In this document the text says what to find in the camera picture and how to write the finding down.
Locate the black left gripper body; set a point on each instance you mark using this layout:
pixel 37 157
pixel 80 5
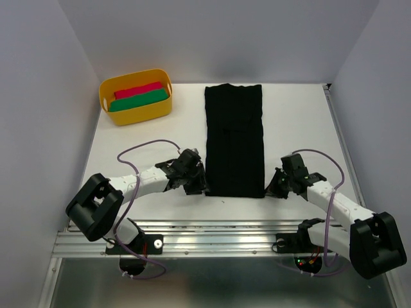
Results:
pixel 194 181

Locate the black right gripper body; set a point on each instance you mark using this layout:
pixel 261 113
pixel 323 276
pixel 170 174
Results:
pixel 279 185

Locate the black t-shirt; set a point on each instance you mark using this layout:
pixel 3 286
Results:
pixel 234 164

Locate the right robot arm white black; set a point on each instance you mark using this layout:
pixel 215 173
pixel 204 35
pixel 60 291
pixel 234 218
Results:
pixel 369 240

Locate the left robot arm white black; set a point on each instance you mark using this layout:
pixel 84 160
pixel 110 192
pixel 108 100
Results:
pixel 95 208

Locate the yellow plastic basket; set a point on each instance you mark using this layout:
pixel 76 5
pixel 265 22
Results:
pixel 139 114

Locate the green rolled t-shirt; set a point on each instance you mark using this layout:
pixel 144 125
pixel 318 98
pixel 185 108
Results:
pixel 139 100

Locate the red rolled t-shirt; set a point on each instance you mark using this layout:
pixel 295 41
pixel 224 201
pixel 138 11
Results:
pixel 126 93

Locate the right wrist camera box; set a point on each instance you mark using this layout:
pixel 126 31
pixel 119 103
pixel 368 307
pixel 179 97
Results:
pixel 293 165

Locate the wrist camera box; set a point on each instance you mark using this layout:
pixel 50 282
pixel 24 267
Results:
pixel 293 165
pixel 187 161

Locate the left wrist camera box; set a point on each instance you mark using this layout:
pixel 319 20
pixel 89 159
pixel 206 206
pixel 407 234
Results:
pixel 187 161

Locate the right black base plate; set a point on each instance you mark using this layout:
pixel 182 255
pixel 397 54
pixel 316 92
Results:
pixel 294 243

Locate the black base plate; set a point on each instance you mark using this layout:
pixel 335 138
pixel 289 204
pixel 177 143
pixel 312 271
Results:
pixel 148 244
pixel 294 243

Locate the aluminium rail frame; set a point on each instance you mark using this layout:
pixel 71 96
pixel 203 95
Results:
pixel 218 251

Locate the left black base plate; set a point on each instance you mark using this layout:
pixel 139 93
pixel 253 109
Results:
pixel 148 244

